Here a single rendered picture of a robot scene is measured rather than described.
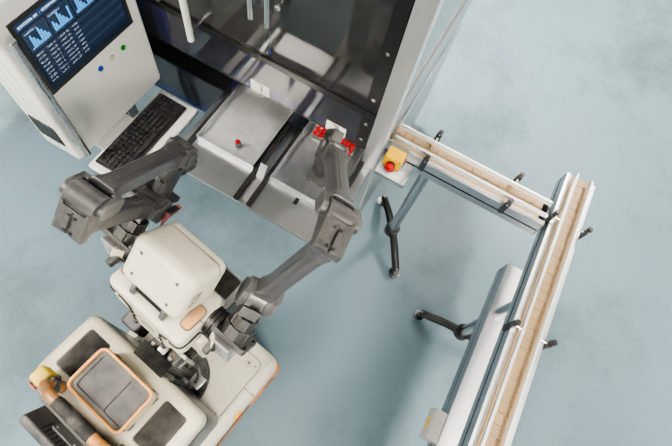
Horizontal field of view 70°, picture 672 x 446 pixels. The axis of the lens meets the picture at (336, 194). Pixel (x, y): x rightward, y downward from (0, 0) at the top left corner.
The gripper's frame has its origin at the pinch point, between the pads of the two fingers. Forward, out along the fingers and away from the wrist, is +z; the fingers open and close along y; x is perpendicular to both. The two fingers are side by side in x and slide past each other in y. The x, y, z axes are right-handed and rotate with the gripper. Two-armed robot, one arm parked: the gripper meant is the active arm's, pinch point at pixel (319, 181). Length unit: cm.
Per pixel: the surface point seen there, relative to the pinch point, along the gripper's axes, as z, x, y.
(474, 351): 53, -85, -10
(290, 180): 20.8, 13.4, 3.8
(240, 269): 108, 29, -19
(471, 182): 17, -49, 40
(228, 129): 21, 47, 10
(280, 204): 20.7, 11.4, -6.9
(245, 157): 20.9, 33.7, 3.0
